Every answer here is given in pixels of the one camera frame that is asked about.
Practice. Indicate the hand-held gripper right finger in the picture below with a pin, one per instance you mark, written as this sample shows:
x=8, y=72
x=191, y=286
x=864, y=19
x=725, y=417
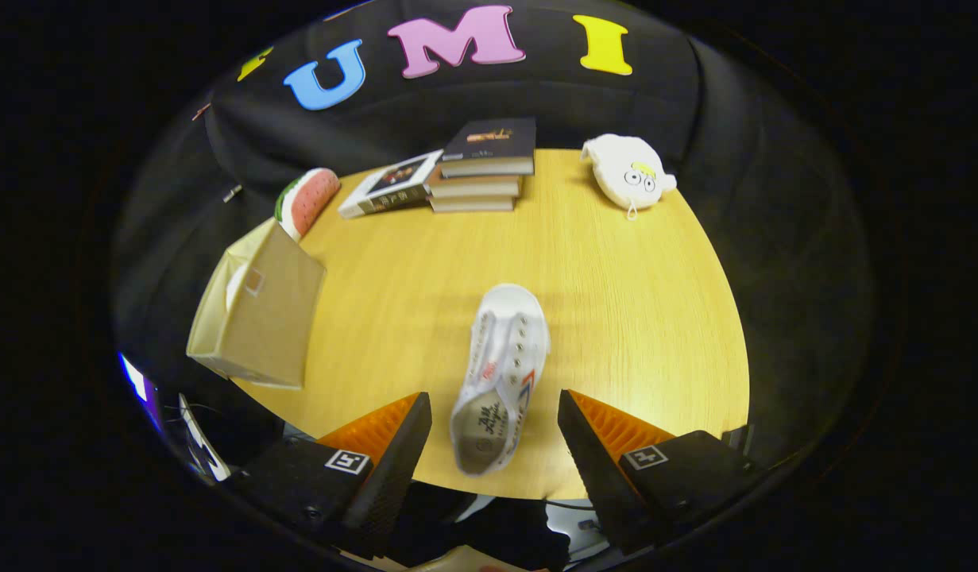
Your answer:
x=588, y=461

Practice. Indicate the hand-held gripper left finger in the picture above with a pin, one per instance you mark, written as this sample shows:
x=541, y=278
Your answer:
x=393, y=477

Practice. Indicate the white canvas shoe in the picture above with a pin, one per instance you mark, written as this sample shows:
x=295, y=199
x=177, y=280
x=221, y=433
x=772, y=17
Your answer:
x=504, y=334
x=236, y=290

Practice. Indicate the beige fabric storage box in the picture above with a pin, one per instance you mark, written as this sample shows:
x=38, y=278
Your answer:
x=266, y=326

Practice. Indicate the thin brown cover book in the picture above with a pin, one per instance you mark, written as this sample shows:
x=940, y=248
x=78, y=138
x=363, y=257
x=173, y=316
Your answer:
x=473, y=204

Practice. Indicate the white portrait cover book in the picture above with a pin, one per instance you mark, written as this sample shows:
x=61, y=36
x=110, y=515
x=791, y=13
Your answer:
x=377, y=191

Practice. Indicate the watermelon slice plush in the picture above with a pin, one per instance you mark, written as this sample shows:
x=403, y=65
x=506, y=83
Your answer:
x=314, y=199

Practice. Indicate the white plush toy with face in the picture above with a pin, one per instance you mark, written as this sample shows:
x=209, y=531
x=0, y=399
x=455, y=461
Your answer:
x=624, y=171

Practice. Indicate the black backdrop cloth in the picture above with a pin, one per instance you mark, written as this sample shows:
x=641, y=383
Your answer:
x=735, y=199

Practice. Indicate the black cover book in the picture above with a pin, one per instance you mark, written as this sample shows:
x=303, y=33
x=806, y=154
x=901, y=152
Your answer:
x=488, y=139

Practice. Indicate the pink clothes peg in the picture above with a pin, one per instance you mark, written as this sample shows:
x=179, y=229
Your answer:
x=201, y=111

